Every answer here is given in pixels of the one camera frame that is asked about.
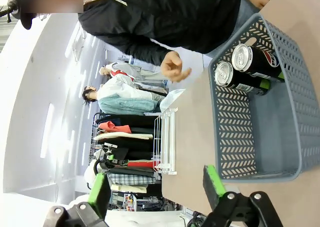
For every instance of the person's right forearm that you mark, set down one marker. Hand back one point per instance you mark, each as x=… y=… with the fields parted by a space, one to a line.
x=147 y=52

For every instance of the plaid garment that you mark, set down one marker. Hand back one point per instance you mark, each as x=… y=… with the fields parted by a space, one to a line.
x=130 y=179

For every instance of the person in black jacket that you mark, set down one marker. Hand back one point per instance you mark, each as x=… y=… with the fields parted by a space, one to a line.
x=162 y=17

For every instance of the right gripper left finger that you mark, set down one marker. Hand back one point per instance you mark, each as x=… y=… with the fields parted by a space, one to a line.
x=100 y=194

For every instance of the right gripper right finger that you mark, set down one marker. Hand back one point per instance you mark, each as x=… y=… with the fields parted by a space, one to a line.
x=215 y=187

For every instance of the cream garment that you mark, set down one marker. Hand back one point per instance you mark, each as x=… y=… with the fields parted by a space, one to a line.
x=125 y=136
x=127 y=188

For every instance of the black garment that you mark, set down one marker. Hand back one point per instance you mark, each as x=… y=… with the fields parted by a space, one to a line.
x=137 y=148
x=140 y=120

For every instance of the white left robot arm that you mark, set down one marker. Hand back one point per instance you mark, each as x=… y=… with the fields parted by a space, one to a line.
x=91 y=177

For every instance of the black-haired mannequin white jacket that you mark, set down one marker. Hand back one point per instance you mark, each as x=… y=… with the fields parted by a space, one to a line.
x=120 y=89

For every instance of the coral garment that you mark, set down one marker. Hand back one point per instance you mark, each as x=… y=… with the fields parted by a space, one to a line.
x=113 y=127

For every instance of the person's right hand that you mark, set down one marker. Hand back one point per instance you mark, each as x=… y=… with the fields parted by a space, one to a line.
x=172 y=67

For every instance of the red garment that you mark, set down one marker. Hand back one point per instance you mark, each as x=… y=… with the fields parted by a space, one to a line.
x=140 y=164

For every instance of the bald mannequin grey top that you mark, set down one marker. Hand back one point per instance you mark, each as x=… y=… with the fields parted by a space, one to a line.
x=140 y=70

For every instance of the clear plastic bag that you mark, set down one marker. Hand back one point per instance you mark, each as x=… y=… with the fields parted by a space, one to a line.
x=172 y=99

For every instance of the black Pepsi can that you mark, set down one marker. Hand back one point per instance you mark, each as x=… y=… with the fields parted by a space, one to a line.
x=240 y=80
x=260 y=59

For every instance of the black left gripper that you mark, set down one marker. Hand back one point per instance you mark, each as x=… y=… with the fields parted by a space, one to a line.
x=108 y=163

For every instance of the teal fuzzy garment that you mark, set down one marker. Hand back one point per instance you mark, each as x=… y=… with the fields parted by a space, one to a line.
x=125 y=106

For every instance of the grey plastic basket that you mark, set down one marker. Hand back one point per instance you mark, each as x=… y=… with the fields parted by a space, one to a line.
x=275 y=127

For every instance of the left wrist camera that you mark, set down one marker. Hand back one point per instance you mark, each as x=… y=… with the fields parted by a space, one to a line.
x=110 y=145

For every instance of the white can dispenser rack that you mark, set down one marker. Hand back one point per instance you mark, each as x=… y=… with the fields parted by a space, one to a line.
x=168 y=142

